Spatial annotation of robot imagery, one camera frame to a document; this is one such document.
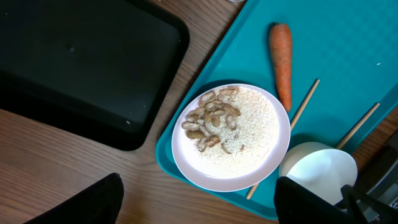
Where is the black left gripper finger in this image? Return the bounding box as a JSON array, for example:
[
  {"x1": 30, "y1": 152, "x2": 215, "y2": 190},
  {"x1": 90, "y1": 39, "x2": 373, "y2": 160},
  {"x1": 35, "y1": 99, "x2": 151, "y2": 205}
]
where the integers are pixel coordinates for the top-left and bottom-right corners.
[{"x1": 27, "y1": 173, "x2": 124, "y2": 224}]

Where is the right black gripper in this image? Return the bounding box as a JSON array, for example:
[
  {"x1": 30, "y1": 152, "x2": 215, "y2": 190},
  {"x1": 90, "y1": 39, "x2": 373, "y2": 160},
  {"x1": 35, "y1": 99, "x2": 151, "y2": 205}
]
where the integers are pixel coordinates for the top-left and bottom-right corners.
[{"x1": 274, "y1": 131, "x2": 397, "y2": 224}]

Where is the white bowl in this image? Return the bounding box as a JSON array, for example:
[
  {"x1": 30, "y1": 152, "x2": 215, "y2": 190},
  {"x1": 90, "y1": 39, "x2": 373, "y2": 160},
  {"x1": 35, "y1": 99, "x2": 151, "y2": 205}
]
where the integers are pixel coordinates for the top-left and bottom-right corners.
[{"x1": 279, "y1": 142, "x2": 358, "y2": 205}]

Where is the right wooden chopstick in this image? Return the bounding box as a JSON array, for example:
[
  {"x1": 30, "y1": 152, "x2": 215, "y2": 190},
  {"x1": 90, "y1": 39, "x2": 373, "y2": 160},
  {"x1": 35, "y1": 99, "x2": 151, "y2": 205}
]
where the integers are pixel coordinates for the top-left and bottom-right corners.
[{"x1": 336, "y1": 102, "x2": 380, "y2": 149}]

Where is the wooden chopstick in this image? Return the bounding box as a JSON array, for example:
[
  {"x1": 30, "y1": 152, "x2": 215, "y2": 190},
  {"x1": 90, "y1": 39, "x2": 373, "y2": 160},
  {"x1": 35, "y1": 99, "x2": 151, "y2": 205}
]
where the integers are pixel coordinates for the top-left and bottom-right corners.
[
  {"x1": 336, "y1": 102, "x2": 380, "y2": 149},
  {"x1": 246, "y1": 79, "x2": 320, "y2": 200}
]

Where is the left wooden chopstick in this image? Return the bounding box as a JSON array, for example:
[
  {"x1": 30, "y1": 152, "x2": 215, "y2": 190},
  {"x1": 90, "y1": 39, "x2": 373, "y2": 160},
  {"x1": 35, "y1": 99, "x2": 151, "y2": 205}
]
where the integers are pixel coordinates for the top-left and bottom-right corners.
[{"x1": 246, "y1": 79, "x2": 320, "y2": 200}]

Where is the pink plate with rice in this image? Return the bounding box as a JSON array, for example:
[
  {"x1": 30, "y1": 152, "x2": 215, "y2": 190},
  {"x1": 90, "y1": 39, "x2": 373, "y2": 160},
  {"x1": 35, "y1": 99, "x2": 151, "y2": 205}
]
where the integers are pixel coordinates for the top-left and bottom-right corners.
[{"x1": 171, "y1": 83, "x2": 290, "y2": 192}]

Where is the black tray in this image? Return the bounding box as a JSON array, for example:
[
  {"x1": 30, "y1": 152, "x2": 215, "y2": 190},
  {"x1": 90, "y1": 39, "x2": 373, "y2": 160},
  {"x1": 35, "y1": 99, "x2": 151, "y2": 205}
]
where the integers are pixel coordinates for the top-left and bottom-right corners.
[{"x1": 1, "y1": 0, "x2": 190, "y2": 151}]

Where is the peanut pile on plate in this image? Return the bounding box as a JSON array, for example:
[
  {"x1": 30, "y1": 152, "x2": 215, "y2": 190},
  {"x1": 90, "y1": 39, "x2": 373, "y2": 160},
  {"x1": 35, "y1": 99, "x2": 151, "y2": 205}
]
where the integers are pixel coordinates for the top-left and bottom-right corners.
[{"x1": 181, "y1": 86, "x2": 241, "y2": 154}]

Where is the orange carrot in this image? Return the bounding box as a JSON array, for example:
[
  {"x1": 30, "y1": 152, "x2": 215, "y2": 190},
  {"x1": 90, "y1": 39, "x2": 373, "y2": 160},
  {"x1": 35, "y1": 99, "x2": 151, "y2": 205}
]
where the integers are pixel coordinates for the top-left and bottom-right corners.
[{"x1": 269, "y1": 23, "x2": 293, "y2": 112}]

